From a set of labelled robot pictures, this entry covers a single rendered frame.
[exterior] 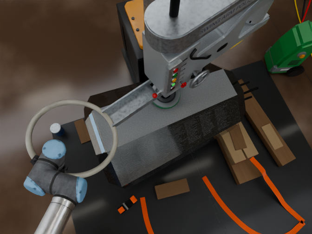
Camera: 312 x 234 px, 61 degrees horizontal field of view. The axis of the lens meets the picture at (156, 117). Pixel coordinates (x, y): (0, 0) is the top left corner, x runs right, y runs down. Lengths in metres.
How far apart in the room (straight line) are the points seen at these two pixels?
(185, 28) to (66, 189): 0.79
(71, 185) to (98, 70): 2.09
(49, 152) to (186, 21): 0.78
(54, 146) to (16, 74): 2.20
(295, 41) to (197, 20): 1.81
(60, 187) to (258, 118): 2.17
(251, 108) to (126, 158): 1.48
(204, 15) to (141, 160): 1.13
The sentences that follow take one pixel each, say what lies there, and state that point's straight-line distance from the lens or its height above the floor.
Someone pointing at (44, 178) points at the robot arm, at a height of 1.55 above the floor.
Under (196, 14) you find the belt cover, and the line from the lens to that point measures 1.21.
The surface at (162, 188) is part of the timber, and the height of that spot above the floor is 0.13.
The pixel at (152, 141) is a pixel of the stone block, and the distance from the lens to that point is 1.88.
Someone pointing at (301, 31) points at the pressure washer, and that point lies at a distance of 2.91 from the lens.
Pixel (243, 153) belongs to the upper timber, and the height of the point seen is 0.18.
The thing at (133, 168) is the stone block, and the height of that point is 0.65.
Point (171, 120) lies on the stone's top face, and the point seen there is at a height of 0.80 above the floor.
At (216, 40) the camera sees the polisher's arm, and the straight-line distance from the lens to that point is 1.52.
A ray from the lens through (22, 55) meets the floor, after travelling 3.39.
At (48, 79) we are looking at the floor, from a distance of 3.11.
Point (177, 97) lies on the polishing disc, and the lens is 1.88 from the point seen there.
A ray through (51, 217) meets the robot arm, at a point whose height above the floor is 1.60.
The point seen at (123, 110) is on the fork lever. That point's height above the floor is 1.06.
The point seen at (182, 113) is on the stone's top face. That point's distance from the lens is 1.90.
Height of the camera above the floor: 2.58
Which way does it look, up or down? 71 degrees down
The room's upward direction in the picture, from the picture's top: 2 degrees clockwise
